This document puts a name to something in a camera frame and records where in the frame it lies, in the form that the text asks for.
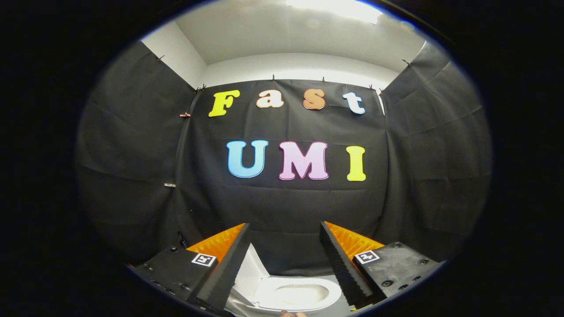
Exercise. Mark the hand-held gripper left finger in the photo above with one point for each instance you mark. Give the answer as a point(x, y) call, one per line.
point(231, 259)

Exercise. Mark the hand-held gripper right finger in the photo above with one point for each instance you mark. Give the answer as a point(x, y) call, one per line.
point(341, 264)

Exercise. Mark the white toilet bowl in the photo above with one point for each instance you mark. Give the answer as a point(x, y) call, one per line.
point(299, 294)

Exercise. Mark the black backdrop cloth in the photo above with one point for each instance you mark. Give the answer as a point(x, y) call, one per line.
point(286, 211)

